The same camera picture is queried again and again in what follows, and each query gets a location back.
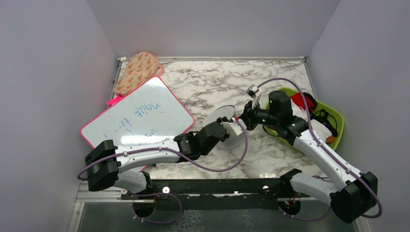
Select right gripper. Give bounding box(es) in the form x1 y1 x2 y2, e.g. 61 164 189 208
239 100 280 131

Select white mesh laundry bag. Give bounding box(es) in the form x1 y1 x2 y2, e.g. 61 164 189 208
202 105 245 149

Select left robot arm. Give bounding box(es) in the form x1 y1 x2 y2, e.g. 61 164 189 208
77 117 248 199

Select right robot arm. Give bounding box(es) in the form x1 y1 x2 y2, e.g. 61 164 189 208
240 88 378 223

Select red black garment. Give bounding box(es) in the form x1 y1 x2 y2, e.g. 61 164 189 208
290 92 318 113

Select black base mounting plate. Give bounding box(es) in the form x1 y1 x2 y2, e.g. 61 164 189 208
120 178 307 211

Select white garment in basket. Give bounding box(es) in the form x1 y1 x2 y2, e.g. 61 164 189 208
291 103 336 143

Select pink framed whiteboard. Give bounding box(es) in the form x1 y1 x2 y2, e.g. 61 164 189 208
80 77 194 151

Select green plastic basket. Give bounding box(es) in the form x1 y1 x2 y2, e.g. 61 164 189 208
263 87 344 150

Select tulip patterned oven mitt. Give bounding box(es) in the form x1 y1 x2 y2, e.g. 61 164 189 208
114 52 164 96

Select pink marker clip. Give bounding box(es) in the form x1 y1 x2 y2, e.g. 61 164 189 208
106 97 122 107

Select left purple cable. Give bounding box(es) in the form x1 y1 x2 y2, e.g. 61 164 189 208
76 117 249 182

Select purple cable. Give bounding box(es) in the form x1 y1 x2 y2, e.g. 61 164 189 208
256 77 383 219
76 117 249 182

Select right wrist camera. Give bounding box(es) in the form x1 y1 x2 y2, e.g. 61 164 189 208
246 85 263 100

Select black straps in basket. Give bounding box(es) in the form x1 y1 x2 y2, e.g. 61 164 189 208
315 109 339 138

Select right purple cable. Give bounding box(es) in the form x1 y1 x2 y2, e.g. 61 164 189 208
256 77 383 219

